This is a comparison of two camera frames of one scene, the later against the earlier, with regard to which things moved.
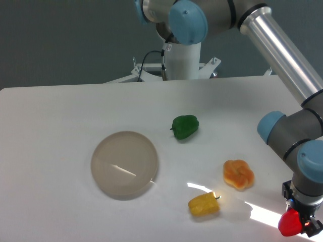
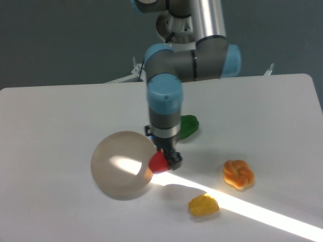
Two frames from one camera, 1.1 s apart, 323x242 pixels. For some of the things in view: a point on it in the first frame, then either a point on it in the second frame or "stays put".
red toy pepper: (289, 223) -> (158, 162)
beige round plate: (124, 164) stays put
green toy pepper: (184, 126) stays put
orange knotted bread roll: (237, 174) stays put
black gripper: (306, 210) -> (174, 158)
